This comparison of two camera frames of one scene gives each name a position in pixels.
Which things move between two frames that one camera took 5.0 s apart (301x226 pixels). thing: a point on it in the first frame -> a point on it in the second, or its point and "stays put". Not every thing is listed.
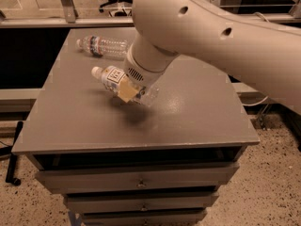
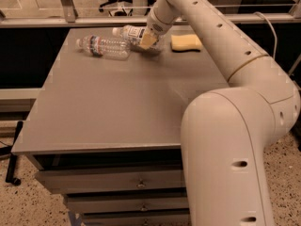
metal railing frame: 68,17 stays put
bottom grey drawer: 143,218 stays put
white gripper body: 137,73 -> 157,28
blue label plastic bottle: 110,75 -> 132,33
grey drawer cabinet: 121,163 stays put
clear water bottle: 107,47 stays put
